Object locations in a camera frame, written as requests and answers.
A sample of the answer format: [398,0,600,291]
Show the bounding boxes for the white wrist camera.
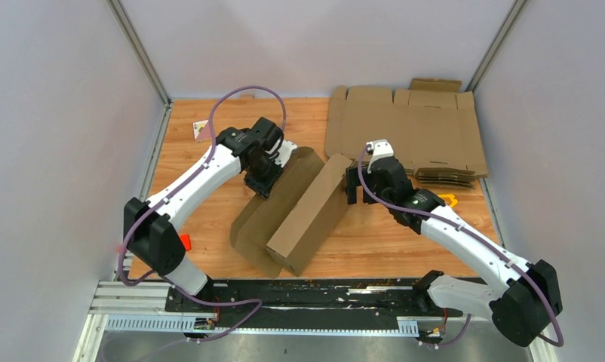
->
[272,140,298,168]
[366,139,394,173]

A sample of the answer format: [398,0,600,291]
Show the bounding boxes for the pink white card box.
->
[192,120,211,143]

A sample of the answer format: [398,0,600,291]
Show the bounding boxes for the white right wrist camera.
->
[366,139,394,173]

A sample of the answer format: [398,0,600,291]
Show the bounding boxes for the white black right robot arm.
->
[345,156,565,347]

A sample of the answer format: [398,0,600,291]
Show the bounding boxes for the orange small clip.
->
[180,234,192,251]

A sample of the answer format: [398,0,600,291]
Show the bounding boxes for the stack of flat cardboard boxes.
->
[324,78,488,188]

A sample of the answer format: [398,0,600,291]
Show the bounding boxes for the yellow plastic tool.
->
[438,194,459,207]

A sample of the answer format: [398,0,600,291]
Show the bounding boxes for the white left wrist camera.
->
[272,140,298,168]

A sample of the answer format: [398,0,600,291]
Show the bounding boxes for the aluminium frame rails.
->
[72,0,558,362]

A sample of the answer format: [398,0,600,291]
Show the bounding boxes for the brown cardboard box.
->
[229,147,353,278]

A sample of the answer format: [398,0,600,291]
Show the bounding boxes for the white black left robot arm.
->
[123,117,298,311]

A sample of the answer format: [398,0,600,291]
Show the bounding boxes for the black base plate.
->
[117,269,516,333]

